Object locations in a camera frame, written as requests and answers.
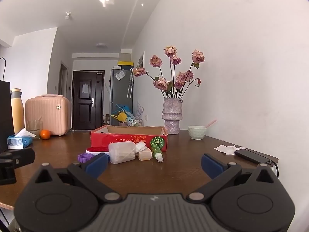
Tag purple plastic lid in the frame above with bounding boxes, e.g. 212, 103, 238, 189
77, 153, 94, 163

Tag white red lint brush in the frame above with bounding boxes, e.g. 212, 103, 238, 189
86, 147, 109, 156

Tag clear plastic swab container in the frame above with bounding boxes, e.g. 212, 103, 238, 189
108, 141, 136, 165

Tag green spray bottle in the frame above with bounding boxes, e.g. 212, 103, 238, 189
150, 136, 165, 163

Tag blue tissue pack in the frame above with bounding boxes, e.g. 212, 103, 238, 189
7, 128, 36, 150

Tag crumpled white tissue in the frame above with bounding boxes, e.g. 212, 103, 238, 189
214, 145, 246, 155

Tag black phone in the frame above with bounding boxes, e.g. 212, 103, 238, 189
235, 149, 271, 164

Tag red cardboard box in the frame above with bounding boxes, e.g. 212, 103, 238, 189
90, 125, 168, 152

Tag glass cup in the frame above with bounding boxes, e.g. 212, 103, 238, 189
26, 120, 42, 139

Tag orange fruit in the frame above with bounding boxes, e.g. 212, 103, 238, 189
40, 129, 51, 140

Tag pale green bowl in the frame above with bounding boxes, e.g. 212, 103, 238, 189
188, 126, 207, 140

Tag yellow thermos bottle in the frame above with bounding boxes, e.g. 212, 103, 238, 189
11, 89, 25, 134

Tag pink spoon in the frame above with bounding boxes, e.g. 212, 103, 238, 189
205, 119, 217, 128

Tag yellow watering can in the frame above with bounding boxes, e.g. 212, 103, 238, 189
111, 111, 128, 123

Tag pink suitcase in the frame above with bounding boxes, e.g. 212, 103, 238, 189
25, 94, 71, 136

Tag purple ceramic vase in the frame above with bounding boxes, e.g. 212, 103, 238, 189
162, 97, 182, 135

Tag dark front door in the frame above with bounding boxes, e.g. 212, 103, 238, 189
72, 70, 105, 131

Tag grey refrigerator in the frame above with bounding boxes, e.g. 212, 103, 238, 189
110, 69, 133, 126

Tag dried pink roses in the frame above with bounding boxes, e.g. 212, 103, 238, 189
132, 46, 205, 100

